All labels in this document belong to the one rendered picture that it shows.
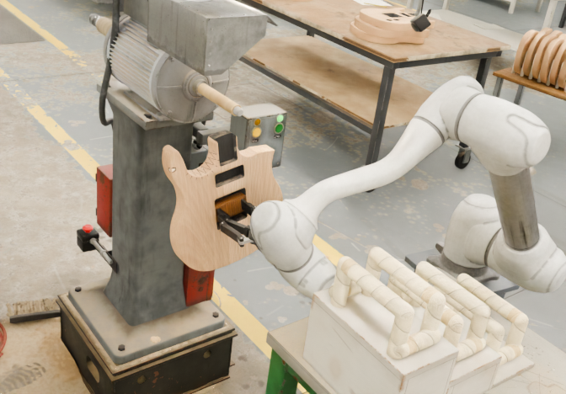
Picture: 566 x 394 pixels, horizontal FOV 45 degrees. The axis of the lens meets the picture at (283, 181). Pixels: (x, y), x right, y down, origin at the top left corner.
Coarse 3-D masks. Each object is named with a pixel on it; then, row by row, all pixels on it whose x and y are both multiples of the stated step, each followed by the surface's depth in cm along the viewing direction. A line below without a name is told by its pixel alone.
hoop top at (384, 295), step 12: (348, 264) 132; (348, 276) 132; (360, 276) 130; (372, 276) 129; (372, 288) 127; (384, 288) 126; (384, 300) 125; (396, 300) 123; (396, 312) 122; (408, 312) 121
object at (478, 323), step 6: (474, 318) 140; (480, 318) 139; (486, 318) 139; (474, 324) 140; (480, 324) 139; (486, 324) 140; (468, 330) 142; (474, 330) 140; (480, 330) 140; (468, 336) 142; (474, 336) 141; (480, 336) 141
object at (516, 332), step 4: (512, 324) 153; (516, 324) 152; (520, 324) 151; (512, 328) 153; (516, 328) 152; (520, 328) 151; (524, 328) 152; (512, 332) 153; (516, 332) 152; (520, 332) 152; (524, 332) 152; (508, 336) 154; (512, 336) 153; (516, 336) 152; (520, 336) 152; (508, 340) 154; (512, 340) 153; (516, 340) 153; (520, 340) 153; (512, 344) 154; (516, 344) 153; (520, 344) 154
